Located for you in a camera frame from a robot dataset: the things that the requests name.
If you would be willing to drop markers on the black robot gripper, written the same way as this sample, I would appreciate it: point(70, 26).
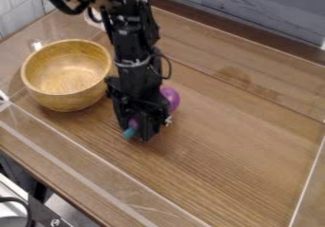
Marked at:
point(138, 82)

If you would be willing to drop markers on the purple toy eggplant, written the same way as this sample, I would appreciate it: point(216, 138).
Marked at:
point(172, 98)

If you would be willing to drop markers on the brown wooden bowl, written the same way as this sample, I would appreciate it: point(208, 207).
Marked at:
point(65, 74)

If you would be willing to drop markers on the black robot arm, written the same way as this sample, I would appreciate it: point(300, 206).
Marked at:
point(131, 28)

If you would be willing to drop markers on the clear acrylic tray wall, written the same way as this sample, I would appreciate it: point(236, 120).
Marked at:
point(238, 162)

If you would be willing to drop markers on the clear acrylic corner bracket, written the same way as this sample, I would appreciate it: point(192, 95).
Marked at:
point(94, 19)

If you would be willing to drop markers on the black metal table bracket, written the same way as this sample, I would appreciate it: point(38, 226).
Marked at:
point(43, 216)

